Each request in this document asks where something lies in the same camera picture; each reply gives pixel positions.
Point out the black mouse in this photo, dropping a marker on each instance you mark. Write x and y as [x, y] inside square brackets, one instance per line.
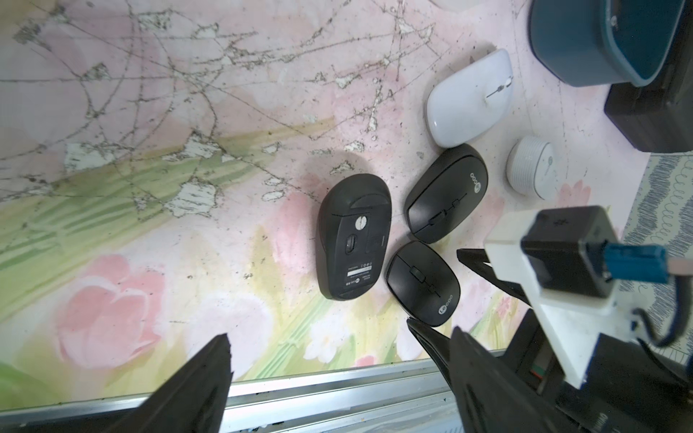
[353, 228]
[423, 283]
[446, 194]

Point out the black plastic tool case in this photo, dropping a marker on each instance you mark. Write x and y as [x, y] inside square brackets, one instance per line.
[658, 118]

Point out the white oval mouse right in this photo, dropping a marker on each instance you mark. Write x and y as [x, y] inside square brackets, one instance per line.
[532, 168]

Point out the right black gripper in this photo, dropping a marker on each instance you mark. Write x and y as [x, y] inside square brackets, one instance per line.
[627, 388]

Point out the teal storage box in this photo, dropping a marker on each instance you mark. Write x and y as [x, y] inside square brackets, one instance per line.
[592, 43]

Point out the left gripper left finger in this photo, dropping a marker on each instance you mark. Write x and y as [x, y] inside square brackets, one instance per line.
[192, 400]

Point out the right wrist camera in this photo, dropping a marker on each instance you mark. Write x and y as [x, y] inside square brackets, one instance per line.
[573, 262]

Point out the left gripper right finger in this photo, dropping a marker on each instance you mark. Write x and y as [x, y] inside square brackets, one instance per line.
[490, 397]

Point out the white slim mouse angled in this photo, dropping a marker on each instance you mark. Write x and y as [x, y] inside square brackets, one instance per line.
[471, 101]

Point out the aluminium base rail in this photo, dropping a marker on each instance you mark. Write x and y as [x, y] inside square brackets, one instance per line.
[404, 397]

